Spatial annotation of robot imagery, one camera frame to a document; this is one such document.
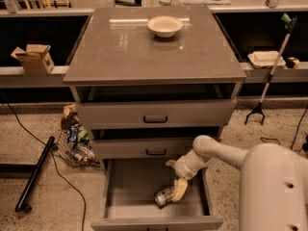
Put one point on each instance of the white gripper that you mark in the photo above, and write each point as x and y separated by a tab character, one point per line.
184	169

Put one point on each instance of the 7up soda can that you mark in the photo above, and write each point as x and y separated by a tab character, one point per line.
163	197

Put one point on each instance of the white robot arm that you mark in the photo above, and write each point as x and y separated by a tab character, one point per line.
273	182

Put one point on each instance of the grey open bottom drawer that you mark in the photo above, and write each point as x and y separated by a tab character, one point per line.
128	199

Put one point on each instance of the grey middle drawer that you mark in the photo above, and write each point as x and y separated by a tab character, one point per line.
157	147

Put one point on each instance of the grey top drawer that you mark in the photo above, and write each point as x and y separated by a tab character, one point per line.
131	115

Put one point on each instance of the grey drawer cabinet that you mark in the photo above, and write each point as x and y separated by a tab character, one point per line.
120	60

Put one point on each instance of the black metal floor bar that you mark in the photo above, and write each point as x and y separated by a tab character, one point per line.
22	203

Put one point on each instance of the white foam takeout container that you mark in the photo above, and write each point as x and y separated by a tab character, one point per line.
263	59

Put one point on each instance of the white paper bowl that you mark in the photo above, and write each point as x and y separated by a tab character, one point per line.
164	26

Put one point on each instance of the yellow tape measure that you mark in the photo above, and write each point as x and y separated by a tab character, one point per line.
292	62

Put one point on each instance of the brown cardboard box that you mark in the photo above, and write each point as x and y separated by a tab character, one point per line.
35	59

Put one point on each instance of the reacher grabber tool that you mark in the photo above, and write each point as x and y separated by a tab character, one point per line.
290	23

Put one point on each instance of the black power adapter with cable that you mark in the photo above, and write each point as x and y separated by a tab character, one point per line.
275	140

